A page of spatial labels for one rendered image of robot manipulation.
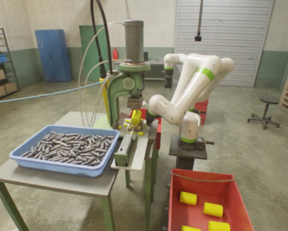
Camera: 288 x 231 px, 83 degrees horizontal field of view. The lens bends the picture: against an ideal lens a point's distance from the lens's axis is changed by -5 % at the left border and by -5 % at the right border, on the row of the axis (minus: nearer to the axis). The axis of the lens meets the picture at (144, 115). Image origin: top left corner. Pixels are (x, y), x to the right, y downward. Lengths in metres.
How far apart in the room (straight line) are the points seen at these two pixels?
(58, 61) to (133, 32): 6.39
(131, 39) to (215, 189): 1.14
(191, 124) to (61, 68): 6.63
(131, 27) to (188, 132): 0.76
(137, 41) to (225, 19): 5.78
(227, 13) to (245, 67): 1.96
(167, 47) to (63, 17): 3.99
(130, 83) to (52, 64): 6.51
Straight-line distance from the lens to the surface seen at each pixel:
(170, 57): 1.69
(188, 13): 6.58
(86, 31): 7.20
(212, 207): 1.26
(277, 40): 7.49
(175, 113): 1.01
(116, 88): 1.25
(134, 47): 1.13
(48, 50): 7.56
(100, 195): 0.94
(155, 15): 6.62
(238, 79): 7.14
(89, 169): 0.94
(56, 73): 7.56
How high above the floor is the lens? 1.65
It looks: 25 degrees down
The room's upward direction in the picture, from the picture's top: straight up
